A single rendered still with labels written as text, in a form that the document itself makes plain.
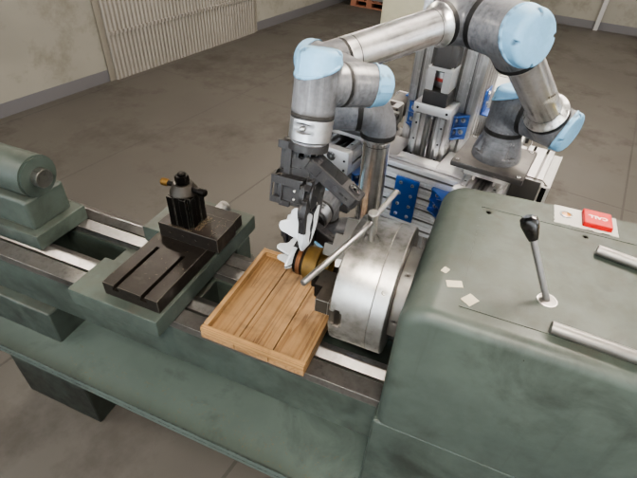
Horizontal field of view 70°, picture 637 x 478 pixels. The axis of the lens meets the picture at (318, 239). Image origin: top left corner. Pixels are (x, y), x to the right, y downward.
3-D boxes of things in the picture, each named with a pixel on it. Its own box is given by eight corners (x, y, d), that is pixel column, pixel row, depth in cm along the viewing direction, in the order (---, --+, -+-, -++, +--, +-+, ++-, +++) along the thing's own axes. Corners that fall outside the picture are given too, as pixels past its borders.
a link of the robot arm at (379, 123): (401, 80, 121) (379, 229, 150) (360, 78, 120) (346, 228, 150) (409, 95, 112) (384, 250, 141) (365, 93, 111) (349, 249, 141)
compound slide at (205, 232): (236, 234, 140) (234, 221, 137) (218, 254, 133) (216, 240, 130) (180, 217, 146) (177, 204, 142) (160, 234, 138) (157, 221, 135)
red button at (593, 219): (608, 221, 106) (611, 213, 105) (609, 235, 101) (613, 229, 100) (579, 214, 107) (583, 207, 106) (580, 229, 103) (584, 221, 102)
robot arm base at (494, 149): (479, 140, 155) (486, 112, 148) (524, 153, 149) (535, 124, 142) (464, 157, 144) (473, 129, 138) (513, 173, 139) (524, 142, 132)
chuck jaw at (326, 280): (359, 278, 108) (342, 310, 99) (357, 293, 111) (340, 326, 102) (317, 265, 111) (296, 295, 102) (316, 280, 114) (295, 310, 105)
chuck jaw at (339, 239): (368, 265, 114) (380, 219, 112) (363, 266, 109) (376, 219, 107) (326, 252, 117) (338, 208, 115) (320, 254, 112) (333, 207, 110)
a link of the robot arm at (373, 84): (364, 52, 87) (318, 48, 80) (404, 70, 80) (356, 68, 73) (354, 93, 91) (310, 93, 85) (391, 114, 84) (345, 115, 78)
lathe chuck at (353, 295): (398, 273, 131) (410, 195, 107) (362, 370, 113) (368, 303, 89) (368, 265, 134) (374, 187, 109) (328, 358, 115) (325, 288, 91)
